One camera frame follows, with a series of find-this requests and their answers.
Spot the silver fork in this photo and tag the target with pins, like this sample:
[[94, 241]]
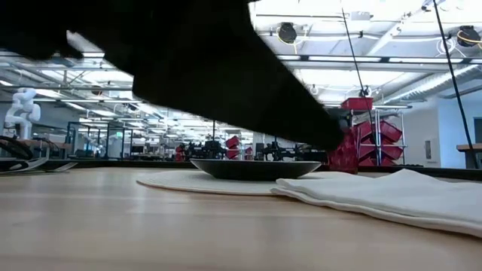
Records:
[[34, 165]]

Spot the metal rack with red bins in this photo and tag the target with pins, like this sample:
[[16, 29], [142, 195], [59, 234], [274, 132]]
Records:
[[388, 135]]

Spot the silver knife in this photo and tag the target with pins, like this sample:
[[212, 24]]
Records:
[[62, 167]]

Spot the black aluminium table frame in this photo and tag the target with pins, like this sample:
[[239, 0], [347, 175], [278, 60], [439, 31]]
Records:
[[132, 164]]

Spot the patterned ceramic bowl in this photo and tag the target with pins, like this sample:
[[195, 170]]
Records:
[[256, 169]]

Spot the white cloth napkin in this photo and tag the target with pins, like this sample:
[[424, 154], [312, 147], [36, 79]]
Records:
[[395, 199]]

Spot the stacked red bins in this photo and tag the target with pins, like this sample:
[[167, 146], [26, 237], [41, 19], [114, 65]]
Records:
[[232, 147]]

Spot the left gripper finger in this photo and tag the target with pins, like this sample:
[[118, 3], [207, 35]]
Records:
[[226, 83]]

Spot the red storage box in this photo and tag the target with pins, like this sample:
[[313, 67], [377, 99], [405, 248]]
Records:
[[357, 103]]

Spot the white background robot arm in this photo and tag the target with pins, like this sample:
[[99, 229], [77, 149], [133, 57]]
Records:
[[23, 109]]

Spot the wooden background table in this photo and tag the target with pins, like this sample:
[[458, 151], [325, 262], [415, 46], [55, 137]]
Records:
[[470, 147]]

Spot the black ceiling lamp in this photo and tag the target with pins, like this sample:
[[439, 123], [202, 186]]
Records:
[[287, 33], [468, 35]]

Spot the white round woven placemat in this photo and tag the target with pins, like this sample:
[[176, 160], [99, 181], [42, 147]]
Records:
[[180, 182]]

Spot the red ribbed cup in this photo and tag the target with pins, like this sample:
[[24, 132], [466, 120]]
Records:
[[344, 160]]

